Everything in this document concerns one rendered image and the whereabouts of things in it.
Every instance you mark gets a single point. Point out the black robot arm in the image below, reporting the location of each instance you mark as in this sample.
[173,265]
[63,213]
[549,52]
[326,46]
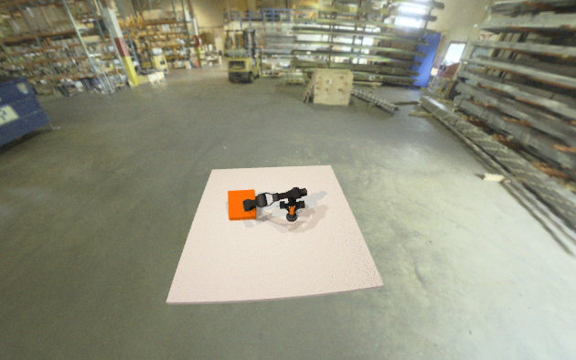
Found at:
[261,201]

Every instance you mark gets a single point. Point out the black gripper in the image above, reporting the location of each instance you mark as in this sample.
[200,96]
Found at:
[297,205]

